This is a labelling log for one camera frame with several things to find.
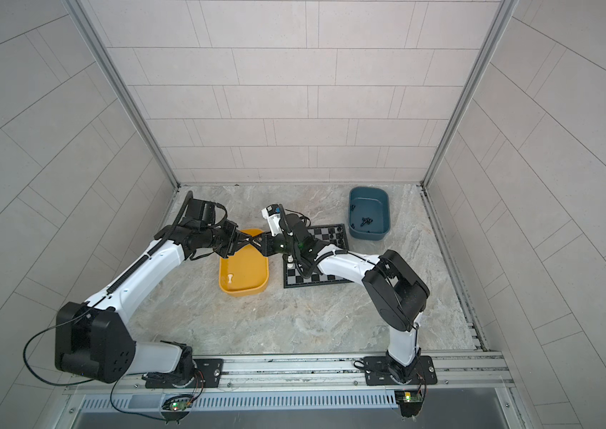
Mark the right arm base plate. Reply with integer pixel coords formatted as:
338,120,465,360
353,354,438,386

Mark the left green circuit board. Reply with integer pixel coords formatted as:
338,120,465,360
161,394,196,413

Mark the aluminium mounting rail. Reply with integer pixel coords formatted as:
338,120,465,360
66,350,516,395

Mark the left black cable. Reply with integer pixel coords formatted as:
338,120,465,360
23,307,175,422

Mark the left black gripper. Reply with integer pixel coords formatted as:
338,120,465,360
199,218,255,258

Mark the ventilation grille strip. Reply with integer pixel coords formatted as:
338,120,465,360
81,391,398,414

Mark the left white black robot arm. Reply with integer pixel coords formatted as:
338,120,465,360
54,193,250,387

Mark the teal plastic bin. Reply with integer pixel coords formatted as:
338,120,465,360
349,187,391,241

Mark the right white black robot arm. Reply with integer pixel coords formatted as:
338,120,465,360
248,214,430,384

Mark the black white chessboard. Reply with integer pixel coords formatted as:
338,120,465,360
282,223,356,290

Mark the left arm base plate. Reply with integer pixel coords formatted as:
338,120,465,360
141,359,224,389

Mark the right circuit board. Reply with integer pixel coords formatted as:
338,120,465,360
394,390,424,418

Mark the yellow plastic tray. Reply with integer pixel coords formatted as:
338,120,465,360
219,244,269,297

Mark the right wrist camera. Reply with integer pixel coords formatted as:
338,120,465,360
262,204,283,236

